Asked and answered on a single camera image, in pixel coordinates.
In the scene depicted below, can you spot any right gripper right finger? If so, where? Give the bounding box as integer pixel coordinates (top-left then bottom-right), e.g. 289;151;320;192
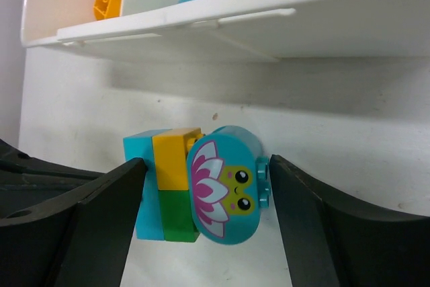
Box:
269;155;429;286

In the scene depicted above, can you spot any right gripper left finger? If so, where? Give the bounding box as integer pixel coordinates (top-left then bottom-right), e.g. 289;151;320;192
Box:
1;142;146;286

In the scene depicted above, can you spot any blue long lego brick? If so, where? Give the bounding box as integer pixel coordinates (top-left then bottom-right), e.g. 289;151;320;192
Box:
123;129;167;241

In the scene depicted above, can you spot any green number two lego brick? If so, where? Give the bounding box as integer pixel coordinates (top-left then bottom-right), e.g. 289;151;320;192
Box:
159;190;200;243

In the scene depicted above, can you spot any blue frog lego brick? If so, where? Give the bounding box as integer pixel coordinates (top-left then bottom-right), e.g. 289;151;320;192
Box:
187;126;271;245

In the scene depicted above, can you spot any small yellow lego brick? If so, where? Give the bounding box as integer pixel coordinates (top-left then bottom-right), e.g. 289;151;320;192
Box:
152;128;204;191

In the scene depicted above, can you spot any white three-compartment tray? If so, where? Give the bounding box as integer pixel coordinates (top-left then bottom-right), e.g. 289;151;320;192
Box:
21;0;429;63

